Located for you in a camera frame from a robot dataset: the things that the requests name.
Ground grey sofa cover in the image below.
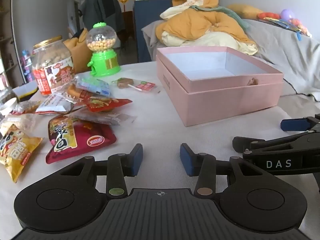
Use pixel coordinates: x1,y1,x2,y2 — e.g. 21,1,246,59
141,17,320,95

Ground yellow pillow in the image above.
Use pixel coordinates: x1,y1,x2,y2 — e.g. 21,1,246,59
226,4,265,19

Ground pink cardboard box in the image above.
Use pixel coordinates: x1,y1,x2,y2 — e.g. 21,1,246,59
156,46,284,127

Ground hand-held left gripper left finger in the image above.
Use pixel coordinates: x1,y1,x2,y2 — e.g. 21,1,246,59
59,144,143,198

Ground green gumball machine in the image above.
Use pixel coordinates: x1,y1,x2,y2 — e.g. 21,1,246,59
86,22,121,77

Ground peanut jar with gold lid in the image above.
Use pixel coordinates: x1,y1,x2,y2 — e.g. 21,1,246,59
32,35,75,97

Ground small clear nut packet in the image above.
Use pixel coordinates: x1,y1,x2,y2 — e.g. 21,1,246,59
12,101,42,114

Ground blue cabinet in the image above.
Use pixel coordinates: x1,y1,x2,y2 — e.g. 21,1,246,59
132,0,175,63

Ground lollipop in clear wrapper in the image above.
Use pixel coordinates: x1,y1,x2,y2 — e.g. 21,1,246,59
111,77,156,92

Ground clear sausage snack packet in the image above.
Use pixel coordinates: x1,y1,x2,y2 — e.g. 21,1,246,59
54,82,85,104

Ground teal cloth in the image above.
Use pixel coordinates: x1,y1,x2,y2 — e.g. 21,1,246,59
187,4,250,29

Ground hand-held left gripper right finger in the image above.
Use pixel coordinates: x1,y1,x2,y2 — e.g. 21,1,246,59
180,143,263,198

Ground dark hanging jacket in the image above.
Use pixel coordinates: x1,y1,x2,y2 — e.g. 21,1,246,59
77,0,125,34

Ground yellow chair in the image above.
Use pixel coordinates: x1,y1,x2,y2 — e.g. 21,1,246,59
62,29,94,74

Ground dark cord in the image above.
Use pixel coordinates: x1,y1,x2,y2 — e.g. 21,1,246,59
282,77,320,103

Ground white snack packet red edges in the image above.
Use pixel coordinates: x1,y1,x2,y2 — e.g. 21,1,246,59
36,94,74,113

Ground orange toy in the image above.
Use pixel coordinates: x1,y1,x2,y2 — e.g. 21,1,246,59
257,12,280,20

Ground yellow snack bag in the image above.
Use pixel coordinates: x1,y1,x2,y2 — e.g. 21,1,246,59
0,124,43,183

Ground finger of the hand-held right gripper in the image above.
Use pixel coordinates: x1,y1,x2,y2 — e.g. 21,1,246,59
280,114,320,133
232,131,320,158

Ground dark red snack bag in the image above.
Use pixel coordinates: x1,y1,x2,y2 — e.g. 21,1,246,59
45,116,117,165

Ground white woven cloth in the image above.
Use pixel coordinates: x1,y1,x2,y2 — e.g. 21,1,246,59
0,61,320,240

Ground yellow and cream quilt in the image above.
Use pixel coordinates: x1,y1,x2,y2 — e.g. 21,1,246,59
155,0,259,55

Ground clear bag of puffed snacks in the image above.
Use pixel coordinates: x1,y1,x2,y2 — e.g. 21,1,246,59
0,114,50,135

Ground blue and white snack packet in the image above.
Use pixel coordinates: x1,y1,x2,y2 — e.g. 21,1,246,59
75,76,112,97

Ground red spicy snack packet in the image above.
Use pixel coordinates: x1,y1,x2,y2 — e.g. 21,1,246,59
84,96,133,112

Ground pile of colourful toys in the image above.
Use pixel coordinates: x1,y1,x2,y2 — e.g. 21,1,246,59
262,17,313,42

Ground purple toy ball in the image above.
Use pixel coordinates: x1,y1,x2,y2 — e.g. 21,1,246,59
280,9,297,22

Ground clear nut snack packet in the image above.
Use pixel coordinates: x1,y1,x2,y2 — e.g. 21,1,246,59
67,109,137,126

